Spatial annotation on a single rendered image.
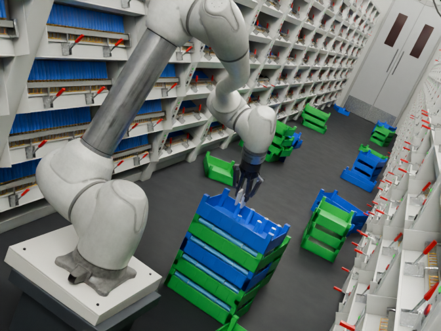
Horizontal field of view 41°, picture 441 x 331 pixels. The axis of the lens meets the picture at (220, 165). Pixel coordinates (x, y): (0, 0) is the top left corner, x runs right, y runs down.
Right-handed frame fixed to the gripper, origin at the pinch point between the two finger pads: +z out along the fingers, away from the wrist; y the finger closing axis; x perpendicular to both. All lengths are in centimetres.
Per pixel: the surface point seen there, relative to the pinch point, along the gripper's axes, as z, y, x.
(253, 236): -1.6, 14.7, -15.3
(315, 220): 65, 11, 84
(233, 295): 19.9, 17.4, -25.4
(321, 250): 79, 21, 80
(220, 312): 27.6, 15.7, -29.0
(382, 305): -40, 64, -49
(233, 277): 14.2, 14.6, -22.7
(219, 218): -0.8, 0.2, -15.6
